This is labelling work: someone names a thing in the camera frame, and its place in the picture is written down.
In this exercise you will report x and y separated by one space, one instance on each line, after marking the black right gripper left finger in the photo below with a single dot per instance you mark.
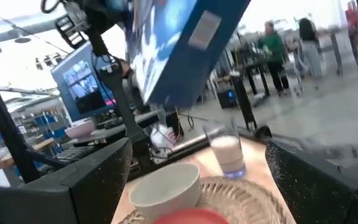
73 199

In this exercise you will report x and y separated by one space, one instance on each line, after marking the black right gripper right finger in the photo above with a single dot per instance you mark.
315 193

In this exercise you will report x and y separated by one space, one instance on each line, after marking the blue cereal box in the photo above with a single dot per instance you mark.
172 62

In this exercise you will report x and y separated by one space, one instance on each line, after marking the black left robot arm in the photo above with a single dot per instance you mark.
120 99

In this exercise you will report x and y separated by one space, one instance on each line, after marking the black keyboard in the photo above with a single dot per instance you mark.
71 153

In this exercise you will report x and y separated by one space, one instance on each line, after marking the pink bowl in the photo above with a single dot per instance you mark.
80 130

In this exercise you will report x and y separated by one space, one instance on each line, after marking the round woven placemat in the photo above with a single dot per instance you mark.
244 202

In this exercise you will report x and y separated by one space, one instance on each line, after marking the dark grey desk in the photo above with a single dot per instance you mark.
110 132

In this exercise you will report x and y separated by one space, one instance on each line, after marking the computer monitor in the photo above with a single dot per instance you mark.
79 87

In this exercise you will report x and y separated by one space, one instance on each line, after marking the beige ceramic bowl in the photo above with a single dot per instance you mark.
166 193

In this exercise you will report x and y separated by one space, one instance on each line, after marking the glass of milk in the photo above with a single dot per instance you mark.
228 155

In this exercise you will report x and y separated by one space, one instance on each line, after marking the orange-red plate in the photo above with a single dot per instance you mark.
191 217

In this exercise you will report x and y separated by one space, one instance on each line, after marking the black box device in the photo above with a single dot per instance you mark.
227 98

